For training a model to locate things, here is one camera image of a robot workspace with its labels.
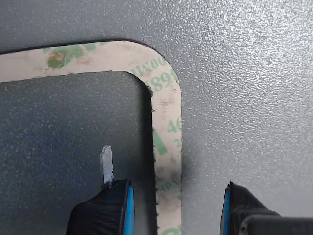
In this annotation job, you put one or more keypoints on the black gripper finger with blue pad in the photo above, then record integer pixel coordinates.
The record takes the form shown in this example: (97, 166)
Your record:
(244, 210)

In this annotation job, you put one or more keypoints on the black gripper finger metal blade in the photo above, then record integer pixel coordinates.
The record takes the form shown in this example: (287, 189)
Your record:
(102, 213)

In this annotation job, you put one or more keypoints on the tan rectangular adhesive frame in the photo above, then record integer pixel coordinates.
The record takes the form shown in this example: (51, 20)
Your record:
(166, 110)

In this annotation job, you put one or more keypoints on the dark grey rubber mat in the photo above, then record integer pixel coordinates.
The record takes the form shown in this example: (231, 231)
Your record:
(244, 98)

